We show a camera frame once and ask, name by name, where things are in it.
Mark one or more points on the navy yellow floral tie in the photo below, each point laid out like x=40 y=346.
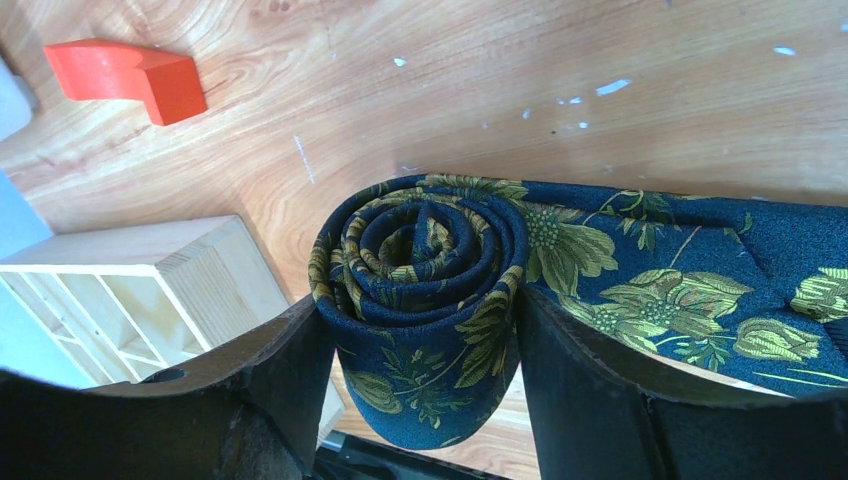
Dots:
x=417 y=276

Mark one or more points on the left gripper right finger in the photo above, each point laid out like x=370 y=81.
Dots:
x=602 y=410

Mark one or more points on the wooden compartment tray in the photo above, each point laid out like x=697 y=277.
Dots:
x=129 y=303

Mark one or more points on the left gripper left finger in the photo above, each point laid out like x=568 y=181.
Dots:
x=248 y=409

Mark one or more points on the red plastic clip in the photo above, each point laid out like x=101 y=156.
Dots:
x=167 y=84

